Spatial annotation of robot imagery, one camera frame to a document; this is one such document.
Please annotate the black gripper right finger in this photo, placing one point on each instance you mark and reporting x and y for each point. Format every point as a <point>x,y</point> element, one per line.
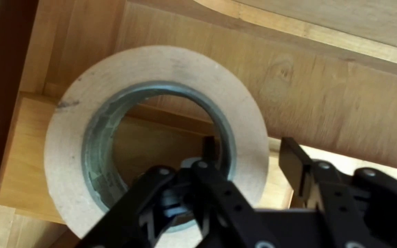
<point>336,209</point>

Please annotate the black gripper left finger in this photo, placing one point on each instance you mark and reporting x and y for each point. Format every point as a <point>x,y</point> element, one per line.
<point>162,195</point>

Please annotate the orange masking tape roll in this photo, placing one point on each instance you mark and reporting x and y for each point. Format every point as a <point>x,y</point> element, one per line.
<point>93,150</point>

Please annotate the wooden roll-top desk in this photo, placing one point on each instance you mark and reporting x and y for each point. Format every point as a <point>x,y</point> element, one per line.
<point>321,70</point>

